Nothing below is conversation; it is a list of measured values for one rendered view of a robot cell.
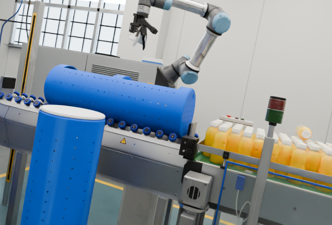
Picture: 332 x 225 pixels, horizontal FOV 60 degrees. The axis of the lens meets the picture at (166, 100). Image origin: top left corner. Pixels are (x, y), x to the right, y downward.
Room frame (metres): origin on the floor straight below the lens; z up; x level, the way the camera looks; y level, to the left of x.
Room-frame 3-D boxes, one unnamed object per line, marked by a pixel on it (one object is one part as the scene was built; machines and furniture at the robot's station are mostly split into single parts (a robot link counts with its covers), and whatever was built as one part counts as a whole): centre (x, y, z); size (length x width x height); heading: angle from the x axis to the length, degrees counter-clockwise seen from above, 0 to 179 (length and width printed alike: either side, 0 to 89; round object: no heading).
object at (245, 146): (1.35, -0.41, 0.98); 0.07 x 0.07 x 0.17
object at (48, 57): (3.86, 0.99, 0.72); 2.15 x 0.54 x 1.45; 72
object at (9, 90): (1.98, 1.10, 1.00); 0.10 x 0.04 x 0.15; 162
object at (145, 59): (3.58, 0.25, 1.48); 0.24 x 0.12 x 0.08; 80
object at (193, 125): (1.57, -0.17, 0.99); 0.10 x 0.02 x 0.12; 162
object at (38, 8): (2.35, 1.15, 0.85); 0.06 x 0.06 x 1.70; 72
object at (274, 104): (1.11, -0.42, 1.23); 0.06 x 0.06 x 0.04
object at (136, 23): (1.70, 0.24, 1.54); 0.09 x 0.08 x 0.12; 73
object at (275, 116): (1.11, -0.42, 1.18); 0.06 x 0.06 x 0.05
